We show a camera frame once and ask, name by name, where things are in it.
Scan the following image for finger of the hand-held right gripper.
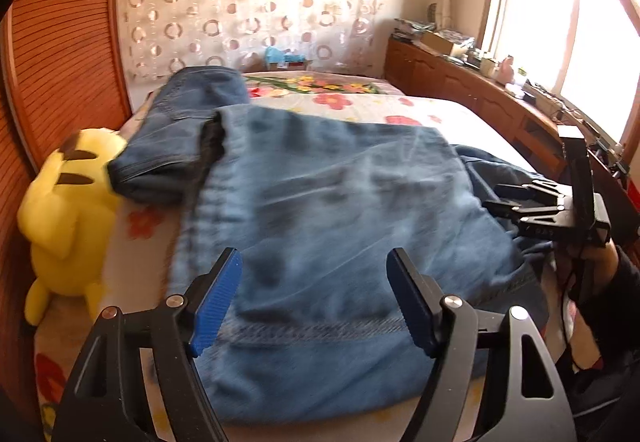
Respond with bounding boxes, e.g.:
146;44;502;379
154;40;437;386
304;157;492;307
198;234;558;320
481;199;563;225
495;179;571;209

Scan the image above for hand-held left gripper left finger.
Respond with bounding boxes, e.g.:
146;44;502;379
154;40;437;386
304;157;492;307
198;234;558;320
57;247;244;442

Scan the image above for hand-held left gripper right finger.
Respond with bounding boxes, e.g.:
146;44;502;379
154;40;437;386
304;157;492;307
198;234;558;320
386;247;579;442

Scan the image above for light blue denim pants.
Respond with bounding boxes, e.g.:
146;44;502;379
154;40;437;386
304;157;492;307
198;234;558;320
170;104;557;425

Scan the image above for dark blue denim pants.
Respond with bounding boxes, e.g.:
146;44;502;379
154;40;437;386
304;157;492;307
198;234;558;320
107;66;251;204

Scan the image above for person's right forearm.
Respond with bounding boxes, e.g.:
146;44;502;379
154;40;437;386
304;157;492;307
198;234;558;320
567;244;640;428

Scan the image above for person's right hand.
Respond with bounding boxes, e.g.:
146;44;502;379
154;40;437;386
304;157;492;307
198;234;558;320
591;247;622;295

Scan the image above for wooden sideboard cabinet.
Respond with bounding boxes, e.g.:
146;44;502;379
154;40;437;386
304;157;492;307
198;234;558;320
384;34;640;223

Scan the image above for yellow plush toy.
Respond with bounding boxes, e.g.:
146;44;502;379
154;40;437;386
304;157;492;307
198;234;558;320
17;127;129;325

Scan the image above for wooden framed window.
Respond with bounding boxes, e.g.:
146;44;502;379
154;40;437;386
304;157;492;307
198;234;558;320
477;0;640;158

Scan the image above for floral patterned box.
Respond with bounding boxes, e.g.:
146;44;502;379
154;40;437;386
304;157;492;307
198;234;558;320
440;28;476;46

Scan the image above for open cardboard box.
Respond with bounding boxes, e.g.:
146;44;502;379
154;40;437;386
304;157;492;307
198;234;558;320
422;31;457;56

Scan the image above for stack of floral papers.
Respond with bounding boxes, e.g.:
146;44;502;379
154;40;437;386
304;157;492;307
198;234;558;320
392;18;436;41

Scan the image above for large floral bed sheet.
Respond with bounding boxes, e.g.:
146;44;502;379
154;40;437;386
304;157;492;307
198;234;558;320
242;69;407;99

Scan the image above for wooden louvered wardrobe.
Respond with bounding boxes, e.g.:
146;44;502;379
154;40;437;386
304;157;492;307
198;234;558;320
0;0;133;423

